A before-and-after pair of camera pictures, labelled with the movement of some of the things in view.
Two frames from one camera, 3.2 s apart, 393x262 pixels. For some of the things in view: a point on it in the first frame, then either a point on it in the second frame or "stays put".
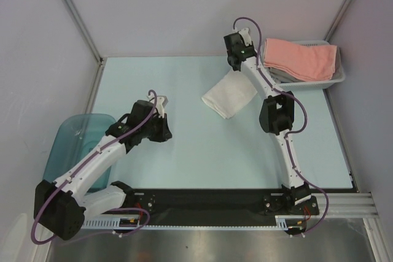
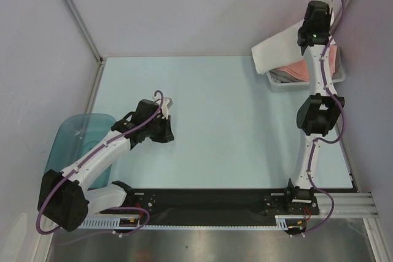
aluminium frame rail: (346, 205) stays put
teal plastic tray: (73, 137) stays put
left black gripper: (165, 133) stays put
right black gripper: (233, 60) to (317, 9)
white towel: (230, 94) to (280, 50)
